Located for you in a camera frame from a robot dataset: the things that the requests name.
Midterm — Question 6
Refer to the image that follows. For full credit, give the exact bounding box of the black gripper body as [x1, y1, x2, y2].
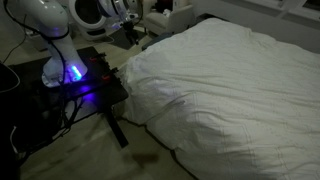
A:
[121, 19, 136, 35]

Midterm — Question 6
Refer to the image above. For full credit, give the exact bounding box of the white duvet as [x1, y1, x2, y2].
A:
[121, 17, 320, 180]

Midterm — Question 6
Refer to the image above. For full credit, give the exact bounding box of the dark floor mat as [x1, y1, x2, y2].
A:
[108, 25, 148, 51]

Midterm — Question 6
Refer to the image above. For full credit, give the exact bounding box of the blue hard suitcase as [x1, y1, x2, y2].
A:
[141, 32, 174, 52]

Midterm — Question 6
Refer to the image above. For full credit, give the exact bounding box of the round white litter box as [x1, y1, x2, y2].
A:
[68, 0, 109, 42]

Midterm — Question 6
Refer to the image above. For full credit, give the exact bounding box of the dark clothes pile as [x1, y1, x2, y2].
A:
[154, 0, 176, 14]

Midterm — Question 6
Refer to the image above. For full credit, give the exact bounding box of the red black clamp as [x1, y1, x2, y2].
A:
[89, 53, 108, 66]
[101, 67, 120, 81]

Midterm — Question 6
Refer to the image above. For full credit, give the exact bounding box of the black robot table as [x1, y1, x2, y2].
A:
[0, 45, 130, 161]

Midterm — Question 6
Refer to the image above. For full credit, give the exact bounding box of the black object with white trim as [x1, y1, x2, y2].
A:
[0, 62, 21, 94]

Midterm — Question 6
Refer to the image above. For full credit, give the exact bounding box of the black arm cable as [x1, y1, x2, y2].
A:
[2, 0, 69, 88]

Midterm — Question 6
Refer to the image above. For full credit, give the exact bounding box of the black cable bundle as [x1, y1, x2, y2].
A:
[58, 96, 86, 138]

